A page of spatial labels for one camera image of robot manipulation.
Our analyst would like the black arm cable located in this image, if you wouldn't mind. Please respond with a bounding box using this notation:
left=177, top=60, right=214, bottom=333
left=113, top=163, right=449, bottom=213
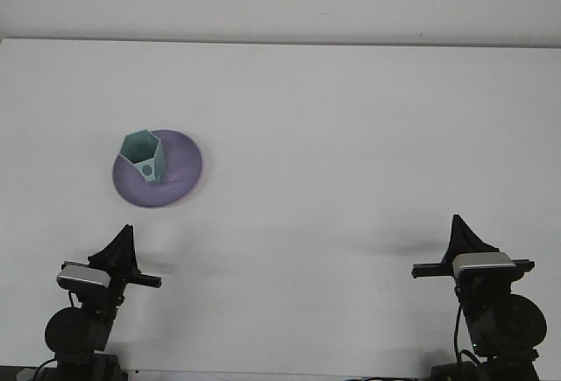
left=33, top=292, right=84, bottom=377
left=453, top=304, right=481, bottom=367

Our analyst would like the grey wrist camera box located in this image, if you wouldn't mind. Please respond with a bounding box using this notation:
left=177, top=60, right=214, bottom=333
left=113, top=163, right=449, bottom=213
left=451, top=251, right=515, bottom=277
left=55, top=263, right=111, bottom=290

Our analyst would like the pale purple round plate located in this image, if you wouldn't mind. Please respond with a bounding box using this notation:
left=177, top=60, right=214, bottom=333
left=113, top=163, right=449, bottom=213
left=111, top=129, right=207, bottom=209

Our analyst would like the pale blue angular cup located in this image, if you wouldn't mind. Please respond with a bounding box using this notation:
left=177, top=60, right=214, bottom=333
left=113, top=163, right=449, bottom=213
left=118, top=130, right=167, bottom=187

